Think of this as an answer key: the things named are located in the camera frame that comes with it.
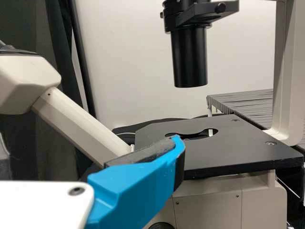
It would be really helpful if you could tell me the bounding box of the black platform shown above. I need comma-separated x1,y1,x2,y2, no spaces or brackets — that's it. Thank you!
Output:
206,88,275,131

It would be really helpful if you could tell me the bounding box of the cream microscope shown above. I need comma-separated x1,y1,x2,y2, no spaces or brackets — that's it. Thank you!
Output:
0,0,305,229

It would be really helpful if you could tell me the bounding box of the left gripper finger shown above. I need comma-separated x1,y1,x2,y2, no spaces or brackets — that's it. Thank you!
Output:
85,135,186,229

